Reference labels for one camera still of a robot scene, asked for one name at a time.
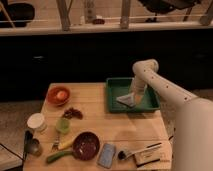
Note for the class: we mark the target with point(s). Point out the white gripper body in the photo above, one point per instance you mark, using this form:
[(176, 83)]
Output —
[(138, 86)]

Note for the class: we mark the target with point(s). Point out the grey towel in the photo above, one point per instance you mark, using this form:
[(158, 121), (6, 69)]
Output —
[(127, 100)]

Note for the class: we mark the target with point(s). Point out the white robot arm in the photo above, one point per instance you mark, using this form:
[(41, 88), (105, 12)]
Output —
[(193, 137)]

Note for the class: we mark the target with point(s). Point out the green cucumber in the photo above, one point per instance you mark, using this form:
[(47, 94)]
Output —
[(52, 158)]

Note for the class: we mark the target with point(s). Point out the green plastic tray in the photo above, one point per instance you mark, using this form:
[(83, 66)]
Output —
[(119, 86)]

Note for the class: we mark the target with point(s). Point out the blue sponge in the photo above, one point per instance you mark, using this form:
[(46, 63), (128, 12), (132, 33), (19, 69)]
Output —
[(106, 156)]

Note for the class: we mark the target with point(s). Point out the black office chair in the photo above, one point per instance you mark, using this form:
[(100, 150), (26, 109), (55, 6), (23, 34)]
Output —
[(167, 6)]

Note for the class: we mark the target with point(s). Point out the dark red bowl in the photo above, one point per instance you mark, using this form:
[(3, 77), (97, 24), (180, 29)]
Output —
[(86, 146)]

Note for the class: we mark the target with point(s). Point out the white cup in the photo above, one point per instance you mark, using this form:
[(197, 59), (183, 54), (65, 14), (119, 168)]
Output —
[(37, 122)]

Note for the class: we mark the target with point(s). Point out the yellow banana piece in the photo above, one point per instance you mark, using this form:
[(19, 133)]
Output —
[(65, 144)]

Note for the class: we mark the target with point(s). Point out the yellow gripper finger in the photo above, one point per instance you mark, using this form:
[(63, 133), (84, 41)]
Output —
[(137, 98)]

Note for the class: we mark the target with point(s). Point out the orange bowl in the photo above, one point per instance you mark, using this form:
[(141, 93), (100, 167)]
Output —
[(51, 96)]

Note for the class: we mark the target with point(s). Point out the dark chair left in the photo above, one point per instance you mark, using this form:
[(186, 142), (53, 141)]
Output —
[(20, 13)]

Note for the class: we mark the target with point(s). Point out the brown wooden block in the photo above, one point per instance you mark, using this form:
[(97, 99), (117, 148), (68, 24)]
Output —
[(146, 157)]

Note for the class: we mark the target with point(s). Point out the brown dried fruit pile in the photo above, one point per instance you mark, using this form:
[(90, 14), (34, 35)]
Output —
[(71, 112)]

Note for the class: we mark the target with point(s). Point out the small green cup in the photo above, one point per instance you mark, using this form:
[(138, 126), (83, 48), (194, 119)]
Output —
[(63, 125)]

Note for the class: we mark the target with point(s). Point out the egg in bowl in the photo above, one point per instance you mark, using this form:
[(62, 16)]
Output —
[(61, 95)]

